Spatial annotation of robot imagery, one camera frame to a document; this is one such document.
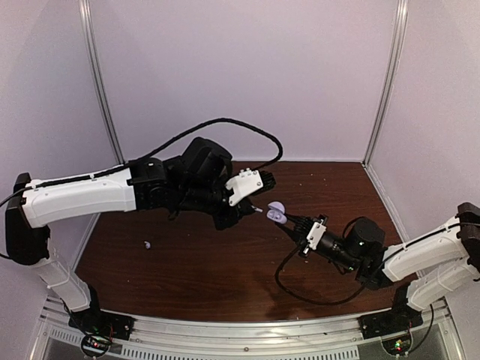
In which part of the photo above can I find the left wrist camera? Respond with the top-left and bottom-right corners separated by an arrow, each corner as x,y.
225,168 -> 276,207

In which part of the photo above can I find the left aluminium frame post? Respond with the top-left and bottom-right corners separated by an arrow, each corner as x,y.
78,0 -> 125,164

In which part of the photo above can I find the aluminium frame post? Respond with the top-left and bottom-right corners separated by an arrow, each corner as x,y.
362,0 -> 409,168
78,0 -> 125,164

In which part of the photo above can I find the right black camera cable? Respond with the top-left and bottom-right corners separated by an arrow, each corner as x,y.
274,243 -> 371,305

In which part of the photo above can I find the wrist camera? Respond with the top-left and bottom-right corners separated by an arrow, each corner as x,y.
306,221 -> 326,251
225,168 -> 276,207

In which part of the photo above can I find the front aluminium rail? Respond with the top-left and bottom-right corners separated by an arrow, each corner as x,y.
27,298 -> 466,359

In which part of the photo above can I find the black camera cable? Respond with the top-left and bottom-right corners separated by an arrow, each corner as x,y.
89,118 -> 284,179
274,243 -> 371,305

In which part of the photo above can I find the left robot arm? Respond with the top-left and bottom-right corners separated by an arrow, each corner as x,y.
4,137 -> 265,333

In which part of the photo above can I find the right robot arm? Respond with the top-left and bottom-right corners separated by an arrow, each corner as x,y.
267,202 -> 479,332

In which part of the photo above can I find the left circuit board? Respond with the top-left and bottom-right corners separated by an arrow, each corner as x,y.
80,334 -> 112,358

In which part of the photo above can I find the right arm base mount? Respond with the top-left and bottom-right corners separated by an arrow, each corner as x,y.
358,309 -> 424,339

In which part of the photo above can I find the right aluminium frame post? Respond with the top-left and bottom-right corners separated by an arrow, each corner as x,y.
362,0 -> 409,168

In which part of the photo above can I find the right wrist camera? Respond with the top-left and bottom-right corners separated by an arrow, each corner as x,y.
306,221 -> 326,251

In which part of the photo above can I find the left black camera cable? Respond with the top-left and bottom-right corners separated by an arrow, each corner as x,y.
89,118 -> 284,179

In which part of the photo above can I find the purple round charging case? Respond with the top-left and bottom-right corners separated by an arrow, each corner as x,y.
266,201 -> 288,225

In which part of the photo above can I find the circuit board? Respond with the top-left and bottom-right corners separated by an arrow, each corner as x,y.
80,334 -> 112,358
382,334 -> 413,356

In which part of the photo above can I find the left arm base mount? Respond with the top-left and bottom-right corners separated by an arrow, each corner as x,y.
68,309 -> 134,341

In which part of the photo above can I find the right circuit board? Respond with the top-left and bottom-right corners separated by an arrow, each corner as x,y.
382,334 -> 413,356

